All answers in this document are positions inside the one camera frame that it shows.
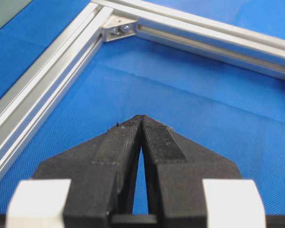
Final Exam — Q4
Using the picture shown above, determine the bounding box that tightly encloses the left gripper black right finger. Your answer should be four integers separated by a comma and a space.
142, 115, 242, 219

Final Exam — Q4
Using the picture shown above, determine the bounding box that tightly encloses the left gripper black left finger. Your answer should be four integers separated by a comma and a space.
33, 115, 142, 219

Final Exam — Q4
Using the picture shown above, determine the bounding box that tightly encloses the rectangular aluminium extrusion frame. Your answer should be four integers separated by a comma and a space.
0, 0, 285, 180

